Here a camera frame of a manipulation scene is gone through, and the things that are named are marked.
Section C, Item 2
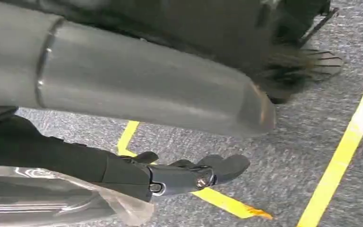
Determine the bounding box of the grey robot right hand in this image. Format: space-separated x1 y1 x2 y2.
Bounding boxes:
0 0 277 203

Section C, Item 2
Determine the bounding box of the yellow floor tape marking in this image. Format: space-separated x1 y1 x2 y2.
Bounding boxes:
116 56 363 227

